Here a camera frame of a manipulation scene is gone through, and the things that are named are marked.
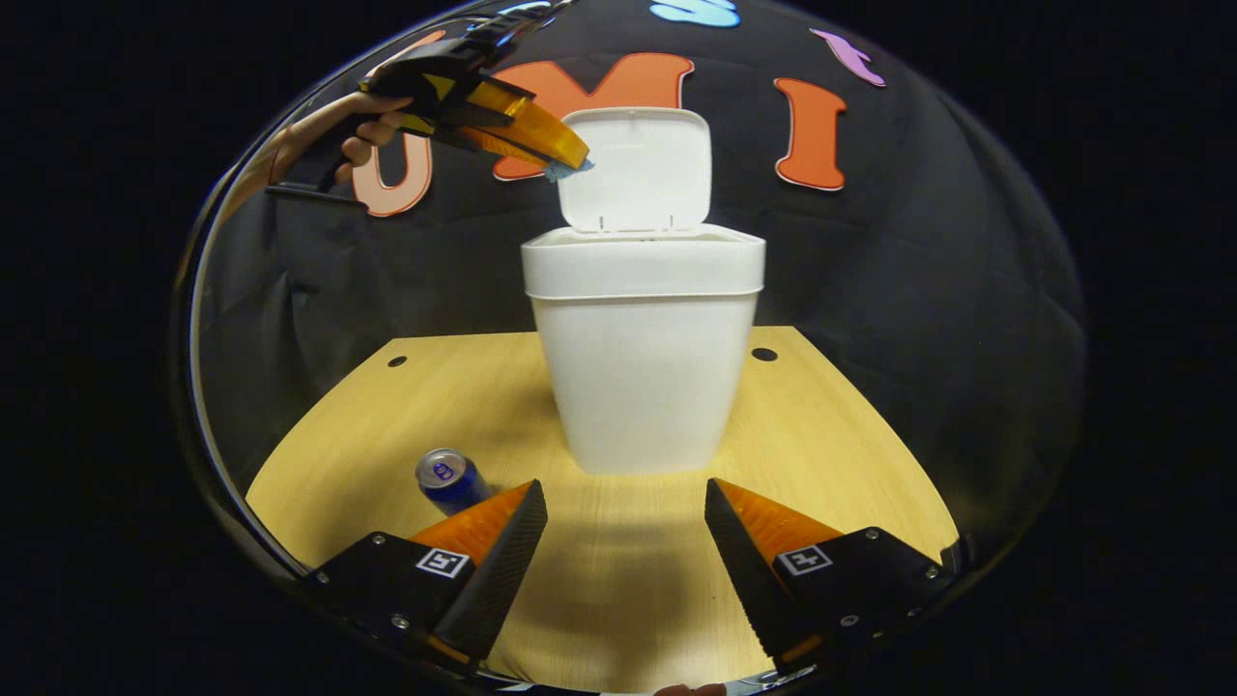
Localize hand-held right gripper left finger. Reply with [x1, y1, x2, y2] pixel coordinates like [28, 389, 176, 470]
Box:
[302, 478, 549, 676]

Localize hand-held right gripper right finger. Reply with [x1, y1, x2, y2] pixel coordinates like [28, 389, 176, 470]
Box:
[704, 478, 963, 678]

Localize wooden desktop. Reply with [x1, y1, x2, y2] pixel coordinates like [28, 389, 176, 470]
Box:
[245, 326, 961, 695]

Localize white desktop garbage bin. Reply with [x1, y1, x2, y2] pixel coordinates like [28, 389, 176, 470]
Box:
[520, 106, 767, 477]

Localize blue pop can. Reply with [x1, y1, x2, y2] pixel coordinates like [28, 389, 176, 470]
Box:
[415, 448, 494, 516]

